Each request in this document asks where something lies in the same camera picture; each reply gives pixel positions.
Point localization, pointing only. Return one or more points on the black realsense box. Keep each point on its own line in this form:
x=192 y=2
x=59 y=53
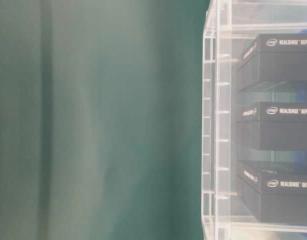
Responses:
x=274 y=192
x=273 y=126
x=274 y=62

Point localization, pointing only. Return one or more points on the clear plastic storage case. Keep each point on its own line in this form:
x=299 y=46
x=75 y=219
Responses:
x=230 y=26

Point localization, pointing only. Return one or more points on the green table cloth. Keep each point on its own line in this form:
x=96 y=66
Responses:
x=100 y=119

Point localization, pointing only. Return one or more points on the blue foam liner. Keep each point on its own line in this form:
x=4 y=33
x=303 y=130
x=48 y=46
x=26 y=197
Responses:
x=301 y=97

